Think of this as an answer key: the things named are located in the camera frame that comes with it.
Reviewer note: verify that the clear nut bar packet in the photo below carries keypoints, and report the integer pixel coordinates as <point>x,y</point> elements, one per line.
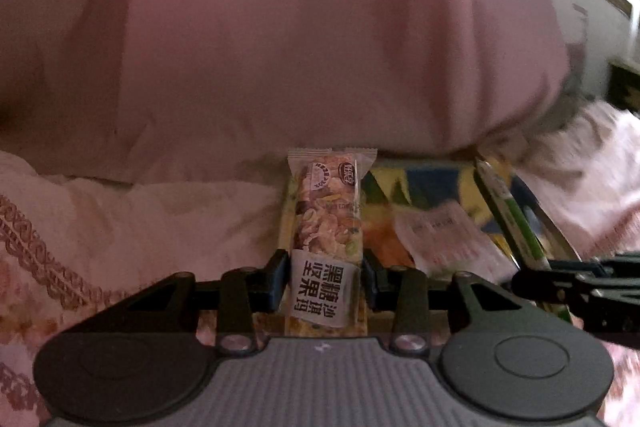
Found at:
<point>325,217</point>

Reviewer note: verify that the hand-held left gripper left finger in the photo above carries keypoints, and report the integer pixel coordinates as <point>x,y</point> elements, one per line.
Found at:
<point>277,279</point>

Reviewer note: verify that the grey-green cloth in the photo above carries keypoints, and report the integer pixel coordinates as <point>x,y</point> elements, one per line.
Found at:
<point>565,107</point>

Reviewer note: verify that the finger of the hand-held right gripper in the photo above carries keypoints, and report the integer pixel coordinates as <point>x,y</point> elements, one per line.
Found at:
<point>575,292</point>
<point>600,264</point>

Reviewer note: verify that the pink plain duvet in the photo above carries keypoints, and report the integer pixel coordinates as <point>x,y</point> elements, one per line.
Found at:
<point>300,32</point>

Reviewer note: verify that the green stick packet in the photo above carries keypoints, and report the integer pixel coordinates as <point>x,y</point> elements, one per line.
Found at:
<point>505,207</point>

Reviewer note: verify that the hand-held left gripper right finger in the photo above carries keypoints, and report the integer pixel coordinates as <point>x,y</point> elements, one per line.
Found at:
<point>371,282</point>

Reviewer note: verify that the dark wooden furniture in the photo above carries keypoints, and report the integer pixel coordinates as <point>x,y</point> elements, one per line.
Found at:
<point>625,87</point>

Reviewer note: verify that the grey box with yellow-blue lining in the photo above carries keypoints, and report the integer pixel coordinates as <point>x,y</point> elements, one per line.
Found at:
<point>425,187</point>

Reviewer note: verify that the orange dried fruit packet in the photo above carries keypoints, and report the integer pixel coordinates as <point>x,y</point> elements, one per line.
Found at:
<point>440,237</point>

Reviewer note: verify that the pink floral blanket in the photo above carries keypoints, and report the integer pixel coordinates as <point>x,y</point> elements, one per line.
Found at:
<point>100,232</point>

